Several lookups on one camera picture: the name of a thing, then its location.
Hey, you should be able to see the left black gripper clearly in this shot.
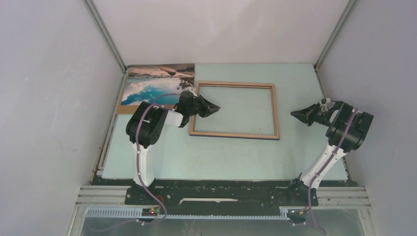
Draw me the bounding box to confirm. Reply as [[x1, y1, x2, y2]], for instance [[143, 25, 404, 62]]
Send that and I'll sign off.
[[187, 95, 220, 118]]

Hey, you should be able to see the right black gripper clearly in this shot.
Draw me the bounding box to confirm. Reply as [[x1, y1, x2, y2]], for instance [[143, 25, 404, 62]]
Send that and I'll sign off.
[[292, 103, 331, 127]]

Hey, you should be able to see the wooden picture frame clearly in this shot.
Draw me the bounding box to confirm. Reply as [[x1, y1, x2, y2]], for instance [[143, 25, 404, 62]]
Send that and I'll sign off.
[[189, 81, 280, 140]]

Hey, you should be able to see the landscape photo print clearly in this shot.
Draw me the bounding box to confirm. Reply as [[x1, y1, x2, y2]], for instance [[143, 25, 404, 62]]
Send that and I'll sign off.
[[120, 63, 195, 106]]

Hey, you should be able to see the brown cardboard backing board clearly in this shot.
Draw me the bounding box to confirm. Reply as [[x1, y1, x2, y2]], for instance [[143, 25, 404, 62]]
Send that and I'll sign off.
[[117, 73, 194, 114]]

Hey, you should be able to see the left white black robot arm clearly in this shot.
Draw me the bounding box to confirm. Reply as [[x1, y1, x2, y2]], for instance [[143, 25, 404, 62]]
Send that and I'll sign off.
[[125, 91, 220, 205]]

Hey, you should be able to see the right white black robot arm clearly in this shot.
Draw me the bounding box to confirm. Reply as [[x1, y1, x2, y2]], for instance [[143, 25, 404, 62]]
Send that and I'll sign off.
[[286, 99, 374, 206]]

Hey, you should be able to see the right corner aluminium profile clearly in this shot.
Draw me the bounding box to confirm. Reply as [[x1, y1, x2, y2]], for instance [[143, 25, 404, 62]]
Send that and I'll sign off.
[[314, 0, 357, 72]]

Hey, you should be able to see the corner aluminium profile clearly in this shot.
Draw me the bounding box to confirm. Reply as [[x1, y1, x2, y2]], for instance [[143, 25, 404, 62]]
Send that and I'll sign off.
[[82, 0, 127, 72], [314, 0, 357, 72]]

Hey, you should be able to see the left corner aluminium profile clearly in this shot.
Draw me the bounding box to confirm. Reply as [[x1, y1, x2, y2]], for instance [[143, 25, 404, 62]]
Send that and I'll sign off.
[[82, 0, 127, 72]]

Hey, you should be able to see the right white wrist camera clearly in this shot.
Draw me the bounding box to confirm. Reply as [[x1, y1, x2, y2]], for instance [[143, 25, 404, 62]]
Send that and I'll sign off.
[[320, 98, 331, 112]]

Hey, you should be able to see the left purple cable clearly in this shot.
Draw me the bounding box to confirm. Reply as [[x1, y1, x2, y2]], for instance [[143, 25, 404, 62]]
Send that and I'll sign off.
[[97, 93, 183, 229]]

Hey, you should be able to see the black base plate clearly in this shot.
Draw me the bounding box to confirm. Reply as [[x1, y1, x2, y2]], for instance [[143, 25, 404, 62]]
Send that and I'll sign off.
[[124, 179, 318, 217]]

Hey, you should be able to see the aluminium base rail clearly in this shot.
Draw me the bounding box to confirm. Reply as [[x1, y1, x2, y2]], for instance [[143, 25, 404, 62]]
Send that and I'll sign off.
[[68, 179, 376, 236]]

